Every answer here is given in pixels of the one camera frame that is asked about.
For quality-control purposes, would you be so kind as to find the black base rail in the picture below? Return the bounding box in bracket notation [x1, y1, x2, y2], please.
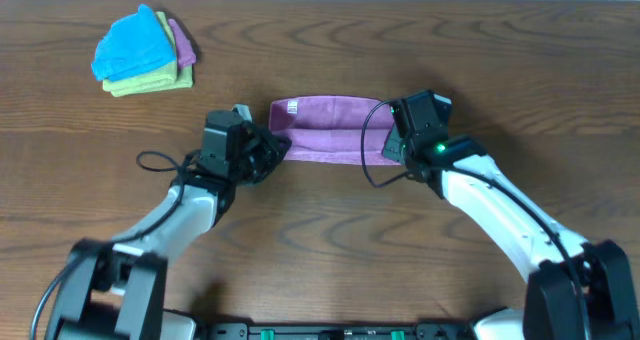
[201, 321, 476, 340]

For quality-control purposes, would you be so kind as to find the small purple folded cloth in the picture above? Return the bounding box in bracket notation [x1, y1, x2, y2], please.
[168, 19, 197, 69]

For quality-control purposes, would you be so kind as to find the green folded cloth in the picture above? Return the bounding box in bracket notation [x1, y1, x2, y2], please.
[102, 11, 194, 97]

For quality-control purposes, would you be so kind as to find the right black cable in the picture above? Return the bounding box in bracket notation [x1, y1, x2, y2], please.
[359, 98, 594, 340]

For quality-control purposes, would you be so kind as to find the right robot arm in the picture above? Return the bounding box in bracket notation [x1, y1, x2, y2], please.
[383, 91, 639, 340]

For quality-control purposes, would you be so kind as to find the purple microfiber cloth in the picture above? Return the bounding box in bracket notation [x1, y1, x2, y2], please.
[268, 95, 395, 166]

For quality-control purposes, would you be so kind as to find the blue folded cloth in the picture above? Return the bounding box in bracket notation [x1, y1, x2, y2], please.
[91, 4, 176, 82]

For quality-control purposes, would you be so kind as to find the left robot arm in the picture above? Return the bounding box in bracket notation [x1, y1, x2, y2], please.
[37, 109, 291, 339]

